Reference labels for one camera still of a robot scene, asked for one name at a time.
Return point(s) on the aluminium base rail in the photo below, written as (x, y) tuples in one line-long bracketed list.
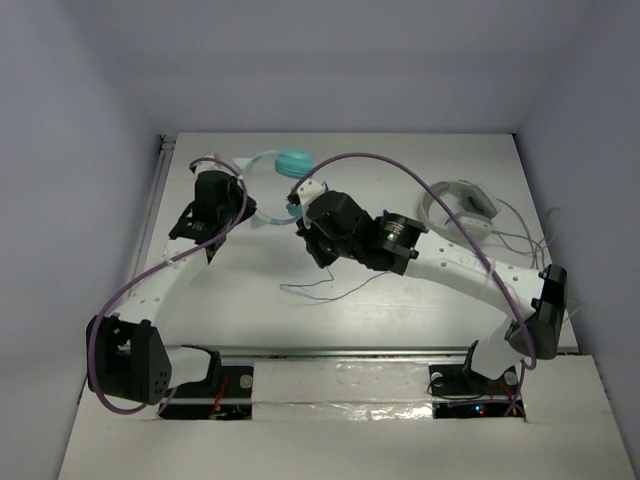
[(337, 352)]

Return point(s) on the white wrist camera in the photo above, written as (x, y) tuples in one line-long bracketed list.
[(213, 162), (306, 193)]

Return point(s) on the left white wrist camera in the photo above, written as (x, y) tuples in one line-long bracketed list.
[(213, 162)]

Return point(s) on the white grey headphones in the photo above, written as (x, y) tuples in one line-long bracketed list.
[(474, 206)]

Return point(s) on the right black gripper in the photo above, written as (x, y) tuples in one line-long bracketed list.
[(309, 231)]

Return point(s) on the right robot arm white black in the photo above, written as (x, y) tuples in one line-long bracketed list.
[(533, 301)]

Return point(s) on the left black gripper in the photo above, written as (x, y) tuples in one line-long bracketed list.
[(239, 201)]

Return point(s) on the teal cat-ear headphones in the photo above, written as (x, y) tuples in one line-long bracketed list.
[(289, 163)]

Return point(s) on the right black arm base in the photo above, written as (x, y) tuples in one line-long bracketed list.
[(459, 395)]

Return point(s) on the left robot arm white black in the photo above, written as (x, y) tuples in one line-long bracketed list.
[(129, 366)]

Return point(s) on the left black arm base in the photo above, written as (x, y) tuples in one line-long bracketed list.
[(229, 399)]

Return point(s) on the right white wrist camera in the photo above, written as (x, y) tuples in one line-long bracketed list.
[(306, 193)]

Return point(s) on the aluminium side rail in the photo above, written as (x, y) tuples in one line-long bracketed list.
[(166, 149)]

